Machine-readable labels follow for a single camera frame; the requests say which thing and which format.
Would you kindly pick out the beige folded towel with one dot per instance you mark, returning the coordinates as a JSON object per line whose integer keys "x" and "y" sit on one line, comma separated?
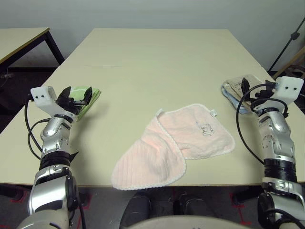
{"x": 234, "y": 86}

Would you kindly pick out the wooden stool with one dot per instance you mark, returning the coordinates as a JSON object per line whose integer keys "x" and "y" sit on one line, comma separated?
{"x": 295, "y": 57}

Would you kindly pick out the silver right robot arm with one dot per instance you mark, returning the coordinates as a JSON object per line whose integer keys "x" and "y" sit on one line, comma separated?
{"x": 276, "y": 128}

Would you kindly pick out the black robot right foot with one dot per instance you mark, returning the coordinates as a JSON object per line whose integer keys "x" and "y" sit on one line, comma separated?
{"x": 190, "y": 205}

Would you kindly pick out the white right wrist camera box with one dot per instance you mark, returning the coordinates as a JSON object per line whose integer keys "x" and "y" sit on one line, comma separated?
{"x": 288, "y": 88}

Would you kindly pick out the grey robot torso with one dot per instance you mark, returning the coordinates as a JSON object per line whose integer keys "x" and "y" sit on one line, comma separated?
{"x": 186, "y": 224}

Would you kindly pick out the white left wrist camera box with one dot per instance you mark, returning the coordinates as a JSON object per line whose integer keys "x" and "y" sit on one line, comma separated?
{"x": 44, "y": 95}

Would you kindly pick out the green folded towel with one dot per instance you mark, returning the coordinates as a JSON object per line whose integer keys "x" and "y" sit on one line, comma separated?
{"x": 96, "y": 96}

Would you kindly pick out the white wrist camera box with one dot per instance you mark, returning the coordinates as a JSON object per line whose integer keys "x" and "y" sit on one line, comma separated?
{"x": 44, "y": 95}
{"x": 288, "y": 88}

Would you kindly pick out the black tripod stand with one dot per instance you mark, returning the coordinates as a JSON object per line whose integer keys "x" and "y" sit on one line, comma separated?
{"x": 294, "y": 35}

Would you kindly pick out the black robot left foot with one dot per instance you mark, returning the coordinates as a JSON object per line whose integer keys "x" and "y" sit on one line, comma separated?
{"x": 137, "y": 207}

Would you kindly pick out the black robot foot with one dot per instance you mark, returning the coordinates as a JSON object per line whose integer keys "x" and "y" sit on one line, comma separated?
{"x": 190, "y": 205}
{"x": 137, "y": 207}

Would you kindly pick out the pink towel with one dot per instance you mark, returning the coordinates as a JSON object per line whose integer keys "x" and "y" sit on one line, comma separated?
{"x": 147, "y": 162}

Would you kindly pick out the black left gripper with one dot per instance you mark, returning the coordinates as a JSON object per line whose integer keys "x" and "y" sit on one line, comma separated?
{"x": 71, "y": 105}

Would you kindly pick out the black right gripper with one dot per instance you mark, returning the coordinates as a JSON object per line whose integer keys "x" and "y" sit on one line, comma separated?
{"x": 258, "y": 96}

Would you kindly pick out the beige side table black frame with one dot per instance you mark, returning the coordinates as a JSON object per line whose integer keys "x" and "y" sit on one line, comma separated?
{"x": 19, "y": 40}

